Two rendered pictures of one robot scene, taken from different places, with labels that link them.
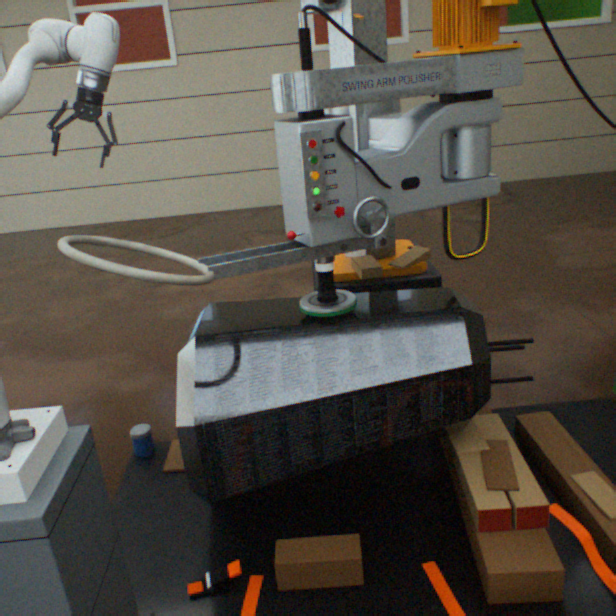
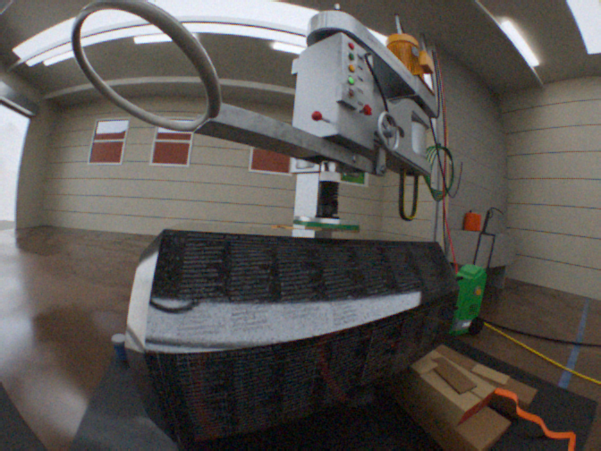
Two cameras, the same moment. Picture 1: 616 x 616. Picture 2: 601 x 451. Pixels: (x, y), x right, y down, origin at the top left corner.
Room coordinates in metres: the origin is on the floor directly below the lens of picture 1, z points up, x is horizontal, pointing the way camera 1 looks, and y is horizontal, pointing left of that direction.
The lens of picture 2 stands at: (1.40, 0.27, 0.89)
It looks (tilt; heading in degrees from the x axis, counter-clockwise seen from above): 3 degrees down; 342
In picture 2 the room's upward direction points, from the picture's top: 5 degrees clockwise
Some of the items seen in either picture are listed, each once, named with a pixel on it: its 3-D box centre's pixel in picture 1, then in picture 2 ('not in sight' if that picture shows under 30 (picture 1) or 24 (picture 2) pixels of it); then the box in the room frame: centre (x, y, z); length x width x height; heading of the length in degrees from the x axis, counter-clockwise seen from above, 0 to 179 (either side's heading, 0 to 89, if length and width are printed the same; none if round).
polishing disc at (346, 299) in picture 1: (327, 300); (326, 219); (2.17, -0.07, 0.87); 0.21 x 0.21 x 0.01
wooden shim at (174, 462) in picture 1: (178, 454); not in sight; (2.52, 0.70, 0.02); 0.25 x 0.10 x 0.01; 0
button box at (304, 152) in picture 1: (312, 175); (347, 69); (2.04, -0.05, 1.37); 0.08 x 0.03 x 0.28; 114
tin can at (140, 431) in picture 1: (142, 440); (121, 347); (2.59, 0.88, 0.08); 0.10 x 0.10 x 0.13
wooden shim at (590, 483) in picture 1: (601, 494); (490, 374); (1.82, -1.00, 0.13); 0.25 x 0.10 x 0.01; 8
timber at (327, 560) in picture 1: (319, 561); not in sight; (1.70, 0.06, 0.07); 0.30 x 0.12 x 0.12; 88
